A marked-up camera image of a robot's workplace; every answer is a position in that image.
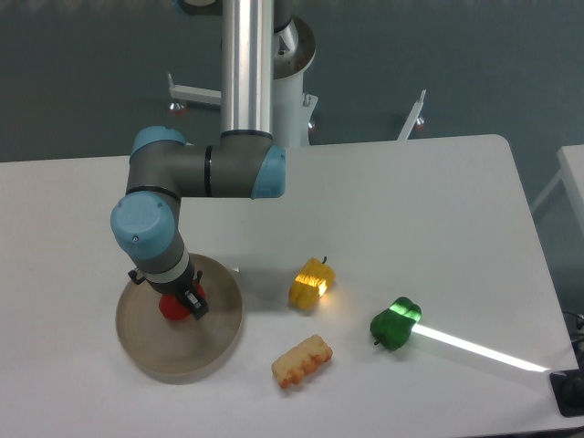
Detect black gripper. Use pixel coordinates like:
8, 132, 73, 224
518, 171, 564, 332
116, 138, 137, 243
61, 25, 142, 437
128, 263, 209, 320

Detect red toy bell pepper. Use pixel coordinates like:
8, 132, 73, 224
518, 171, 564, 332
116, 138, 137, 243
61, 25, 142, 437
159, 270, 206, 321

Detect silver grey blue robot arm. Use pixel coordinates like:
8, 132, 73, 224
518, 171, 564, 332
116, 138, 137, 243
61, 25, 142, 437
110, 1, 286, 319

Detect beige round plate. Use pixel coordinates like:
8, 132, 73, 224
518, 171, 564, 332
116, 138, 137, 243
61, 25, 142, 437
116, 254, 244, 384

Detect yellow toy bell pepper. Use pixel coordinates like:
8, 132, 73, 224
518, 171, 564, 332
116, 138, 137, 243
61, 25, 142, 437
287, 256, 337, 313

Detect green toy bell pepper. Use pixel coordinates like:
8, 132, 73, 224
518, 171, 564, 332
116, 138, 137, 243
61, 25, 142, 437
370, 297, 422, 351

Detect orange toy bread piece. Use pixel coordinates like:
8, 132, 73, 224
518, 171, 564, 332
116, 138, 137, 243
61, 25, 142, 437
271, 334, 333, 390

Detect black box at table edge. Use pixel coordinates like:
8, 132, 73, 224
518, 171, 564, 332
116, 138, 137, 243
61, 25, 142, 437
549, 369, 583, 418

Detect white side table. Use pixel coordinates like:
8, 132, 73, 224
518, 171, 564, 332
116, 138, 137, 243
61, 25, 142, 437
530, 145, 583, 221

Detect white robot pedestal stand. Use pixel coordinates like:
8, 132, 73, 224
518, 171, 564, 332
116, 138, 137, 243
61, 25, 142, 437
167, 15, 426, 147

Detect black cables at right edge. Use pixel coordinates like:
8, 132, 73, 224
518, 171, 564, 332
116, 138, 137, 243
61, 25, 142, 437
561, 309, 584, 355

